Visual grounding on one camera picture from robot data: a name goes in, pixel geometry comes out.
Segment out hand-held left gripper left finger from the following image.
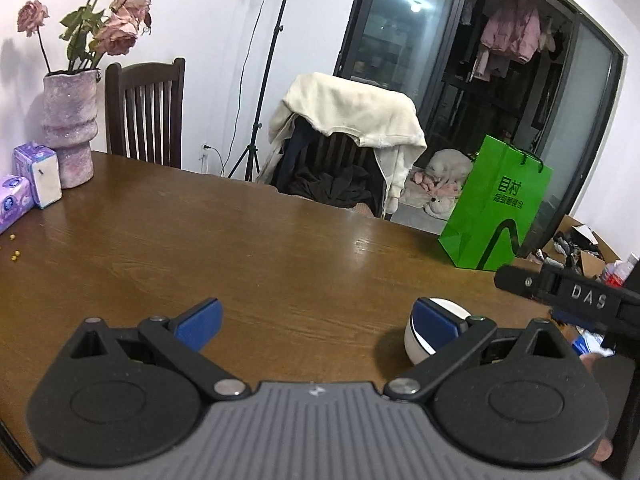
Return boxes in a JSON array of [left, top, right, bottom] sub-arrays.
[[70, 297, 253, 403]]

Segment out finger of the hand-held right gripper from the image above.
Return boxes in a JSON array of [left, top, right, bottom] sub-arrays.
[[494, 264, 551, 304], [551, 307, 609, 334]]

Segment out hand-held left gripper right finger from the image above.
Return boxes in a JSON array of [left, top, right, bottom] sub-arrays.
[[382, 297, 571, 403]]

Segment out white bowl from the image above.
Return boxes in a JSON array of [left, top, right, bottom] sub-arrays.
[[404, 297, 472, 366]]

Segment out person's right hand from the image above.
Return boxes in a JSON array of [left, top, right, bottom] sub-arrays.
[[580, 351, 617, 463]]

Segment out blue and white tissue package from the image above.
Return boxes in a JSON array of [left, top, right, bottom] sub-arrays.
[[570, 334, 610, 357]]

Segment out clear plastic packaging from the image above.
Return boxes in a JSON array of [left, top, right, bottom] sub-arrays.
[[602, 252, 640, 289]]

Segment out cardboard box with clutter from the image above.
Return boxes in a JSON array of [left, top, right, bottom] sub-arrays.
[[535, 215, 621, 281]]

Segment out green shopping bag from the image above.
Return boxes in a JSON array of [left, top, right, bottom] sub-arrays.
[[439, 135, 554, 272]]

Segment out white plush toy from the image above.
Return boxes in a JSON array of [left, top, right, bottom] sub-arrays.
[[422, 149, 474, 220]]

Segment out dark clothes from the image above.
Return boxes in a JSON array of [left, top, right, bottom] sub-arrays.
[[277, 122, 376, 211]]

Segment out clothes-draped wooden chair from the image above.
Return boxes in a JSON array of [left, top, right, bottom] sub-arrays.
[[277, 120, 392, 219]]

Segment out white and purple tissue pack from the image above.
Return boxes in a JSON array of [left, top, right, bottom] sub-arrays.
[[12, 141, 63, 209]]

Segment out purple floral tissue pack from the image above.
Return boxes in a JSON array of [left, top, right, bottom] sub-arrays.
[[0, 175, 35, 235]]

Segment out dark wooden slat chair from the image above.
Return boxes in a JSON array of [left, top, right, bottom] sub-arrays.
[[105, 57, 186, 170]]

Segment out purple textured vase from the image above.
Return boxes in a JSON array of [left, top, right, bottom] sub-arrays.
[[41, 70, 101, 189]]

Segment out chair with cream garment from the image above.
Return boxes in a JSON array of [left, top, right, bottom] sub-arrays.
[[256, 73, 427, 221]]

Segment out hanging pink jacket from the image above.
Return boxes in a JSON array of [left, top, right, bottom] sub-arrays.
[[472, 0, 543, 81]]

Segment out black-framed glass sliding door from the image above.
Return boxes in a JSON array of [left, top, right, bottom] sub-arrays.
[[334, 0, 628, 261]]

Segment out black light stand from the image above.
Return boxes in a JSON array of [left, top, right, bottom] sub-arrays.
[[227, 0, 303, 181]]

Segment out bunch of dried pink roses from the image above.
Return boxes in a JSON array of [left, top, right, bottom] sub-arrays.
[[17, 0, 215, 73]]

